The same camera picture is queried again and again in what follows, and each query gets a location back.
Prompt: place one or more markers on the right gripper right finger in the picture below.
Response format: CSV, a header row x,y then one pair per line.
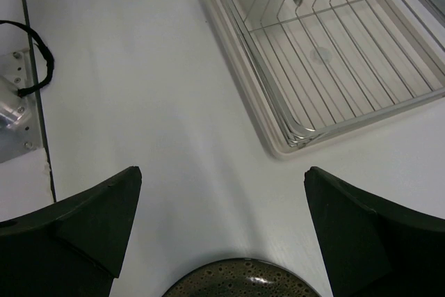
x,y
372,246

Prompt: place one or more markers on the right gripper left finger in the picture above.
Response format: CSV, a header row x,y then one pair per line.
x,y
74,247

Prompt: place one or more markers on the dark brown glazed plate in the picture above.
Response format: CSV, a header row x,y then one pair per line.
x,y
240,277

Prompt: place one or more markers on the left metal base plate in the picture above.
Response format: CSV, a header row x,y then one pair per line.
x,y
27,66

